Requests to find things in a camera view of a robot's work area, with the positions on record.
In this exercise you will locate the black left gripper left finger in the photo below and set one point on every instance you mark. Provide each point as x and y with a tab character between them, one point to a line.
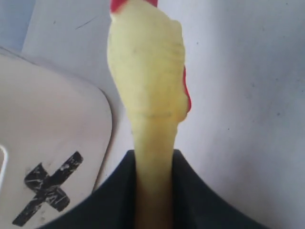
111	206

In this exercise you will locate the cream bin marked X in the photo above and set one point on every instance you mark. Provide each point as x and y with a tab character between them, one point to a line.
54	132

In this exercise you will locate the whole rubber chicken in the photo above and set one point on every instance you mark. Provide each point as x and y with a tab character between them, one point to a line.
146	59

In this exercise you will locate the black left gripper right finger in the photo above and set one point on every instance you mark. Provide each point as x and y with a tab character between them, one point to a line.
197	206

